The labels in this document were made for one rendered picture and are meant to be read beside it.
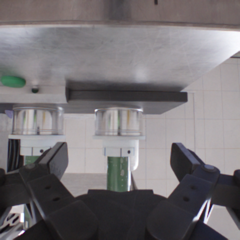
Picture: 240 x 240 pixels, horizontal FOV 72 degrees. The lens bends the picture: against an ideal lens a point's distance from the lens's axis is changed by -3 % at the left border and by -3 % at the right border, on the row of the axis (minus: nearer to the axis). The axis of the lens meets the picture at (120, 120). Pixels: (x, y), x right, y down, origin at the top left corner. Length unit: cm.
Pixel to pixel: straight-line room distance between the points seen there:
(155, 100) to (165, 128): 160
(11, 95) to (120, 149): 13
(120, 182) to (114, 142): 5
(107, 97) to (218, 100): 190
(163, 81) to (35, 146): 17
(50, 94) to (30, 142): 8
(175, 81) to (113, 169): 13
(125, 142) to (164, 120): 158
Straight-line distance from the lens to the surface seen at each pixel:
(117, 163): 22
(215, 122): 199
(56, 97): 18
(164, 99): 19
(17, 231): 62
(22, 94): 20
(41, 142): 24
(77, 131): 176
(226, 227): 225
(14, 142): 54
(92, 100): 19
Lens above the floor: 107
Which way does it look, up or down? 5 degrees down
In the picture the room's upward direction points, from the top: 180 degrees counter-clockwise
